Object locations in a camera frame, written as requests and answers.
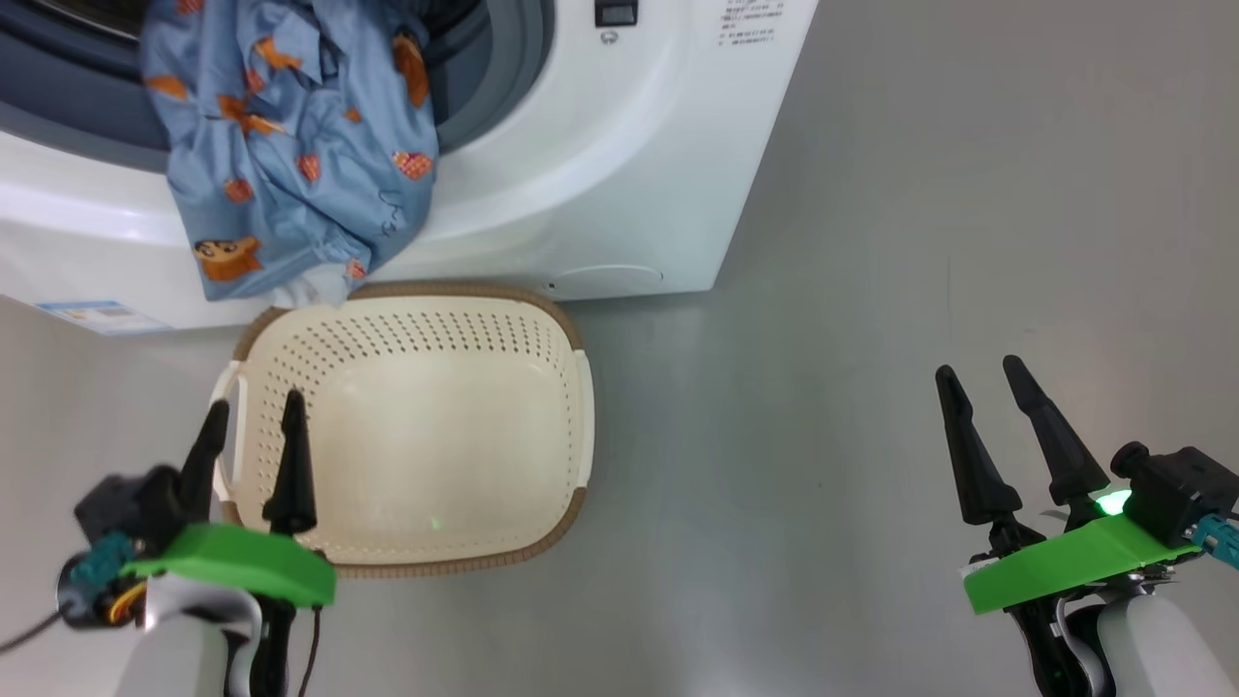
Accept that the right camera cable teal plug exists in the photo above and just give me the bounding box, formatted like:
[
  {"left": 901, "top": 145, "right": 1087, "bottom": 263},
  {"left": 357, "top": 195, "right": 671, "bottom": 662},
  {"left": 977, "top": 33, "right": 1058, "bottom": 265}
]
[{"left": 1193, "top": 513, "right": 1239, "bottom": 572}]

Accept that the white front-load washing machine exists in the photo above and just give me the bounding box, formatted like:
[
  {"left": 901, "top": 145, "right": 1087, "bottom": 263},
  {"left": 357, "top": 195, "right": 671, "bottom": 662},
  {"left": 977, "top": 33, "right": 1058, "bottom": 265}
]
[{"left": 0, "top": 0, "right": 820, "bottom": 335}]

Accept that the small printed text label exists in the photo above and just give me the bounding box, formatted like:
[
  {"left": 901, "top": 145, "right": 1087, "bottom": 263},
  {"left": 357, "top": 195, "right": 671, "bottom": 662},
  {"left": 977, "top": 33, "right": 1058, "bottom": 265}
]
[{"left": 718, "top": 0, "right": 787, "bottom": 46}]

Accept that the cream perforated laundry basket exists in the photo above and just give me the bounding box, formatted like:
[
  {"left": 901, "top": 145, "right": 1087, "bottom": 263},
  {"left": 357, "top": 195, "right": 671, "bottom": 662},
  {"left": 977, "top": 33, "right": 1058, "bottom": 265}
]
[{"left": 208, "top": 281, "right": 594, "bottom": 580}]

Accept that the blue printed garment beige lining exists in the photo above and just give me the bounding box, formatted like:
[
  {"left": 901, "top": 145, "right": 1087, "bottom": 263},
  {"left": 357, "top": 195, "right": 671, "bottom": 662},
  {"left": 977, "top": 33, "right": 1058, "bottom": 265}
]
[{"left": 140, "top": 0, "right": 441, "bottom": 307}]

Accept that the camera cable teal plug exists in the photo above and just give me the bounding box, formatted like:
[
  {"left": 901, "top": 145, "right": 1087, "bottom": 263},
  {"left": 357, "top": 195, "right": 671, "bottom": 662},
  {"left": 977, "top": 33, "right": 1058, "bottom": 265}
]
[
  {"left": 1193, "top": 513, "right": 1239, "bottom": 572},
  {"left": 0, "top": 530, "right": 136, "bottom": 654}
]

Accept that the blue energy label sticker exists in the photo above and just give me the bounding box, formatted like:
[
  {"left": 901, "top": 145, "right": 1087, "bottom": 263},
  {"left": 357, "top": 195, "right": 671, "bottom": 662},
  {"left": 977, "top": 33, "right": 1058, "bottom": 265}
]
[{"left": 36, "top": 300, "right": 175, "bottom": 336}]

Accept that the left camera cable teal plug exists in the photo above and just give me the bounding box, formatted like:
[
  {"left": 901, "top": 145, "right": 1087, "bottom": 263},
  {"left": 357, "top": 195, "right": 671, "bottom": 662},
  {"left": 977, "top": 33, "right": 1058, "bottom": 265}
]
[{"left": 0, "top": 530, "right": 136, "bottom": 654}]

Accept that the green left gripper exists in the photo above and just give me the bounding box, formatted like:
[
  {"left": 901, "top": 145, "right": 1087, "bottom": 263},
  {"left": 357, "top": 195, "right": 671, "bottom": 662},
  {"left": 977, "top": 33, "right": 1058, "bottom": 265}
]
[{"left": 121, "top": 389, "right": 337, "bottom": 609}]

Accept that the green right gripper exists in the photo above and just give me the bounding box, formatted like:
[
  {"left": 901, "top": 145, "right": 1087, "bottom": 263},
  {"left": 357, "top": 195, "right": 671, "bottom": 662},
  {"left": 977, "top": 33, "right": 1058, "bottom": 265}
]
[{"left": 935, "top": 354, "right": 1201, "bottom": 617}]

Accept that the round white filter cover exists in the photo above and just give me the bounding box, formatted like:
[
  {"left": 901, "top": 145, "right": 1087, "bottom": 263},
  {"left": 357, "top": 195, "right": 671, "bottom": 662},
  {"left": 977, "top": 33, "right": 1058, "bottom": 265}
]
[{"left": 552, "top": 264, "right": 666, "bottom": 291}]

